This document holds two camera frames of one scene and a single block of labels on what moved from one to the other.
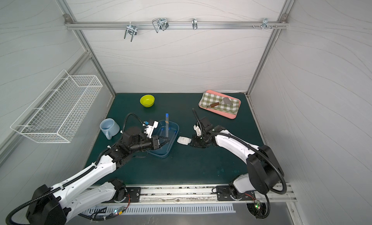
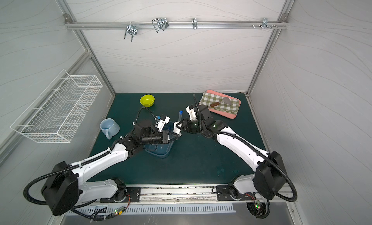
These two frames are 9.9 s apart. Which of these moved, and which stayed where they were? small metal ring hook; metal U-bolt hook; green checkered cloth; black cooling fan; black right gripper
Moved: black right gripper
Stayed: black cooling fan; metal U-bolt hook; small metal ring hook; green checkered cloth
